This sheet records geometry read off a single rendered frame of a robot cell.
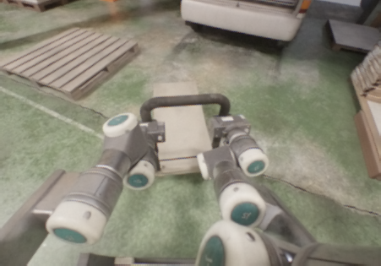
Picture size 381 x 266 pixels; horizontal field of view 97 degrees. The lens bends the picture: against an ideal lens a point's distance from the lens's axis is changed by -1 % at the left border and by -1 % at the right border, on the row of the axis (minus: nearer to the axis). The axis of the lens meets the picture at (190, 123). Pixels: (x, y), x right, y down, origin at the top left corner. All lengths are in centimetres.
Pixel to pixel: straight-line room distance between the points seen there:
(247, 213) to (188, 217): 87
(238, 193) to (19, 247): 34
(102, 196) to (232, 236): 22
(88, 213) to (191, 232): 92
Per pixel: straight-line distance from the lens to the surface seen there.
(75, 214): 32
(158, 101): 62
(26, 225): 39
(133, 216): 124
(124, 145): 41
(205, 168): 51
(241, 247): 20
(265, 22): 240
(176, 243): 118
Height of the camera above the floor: 118
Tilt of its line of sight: 50 degrees down
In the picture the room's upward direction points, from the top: 3 degrees clockwise
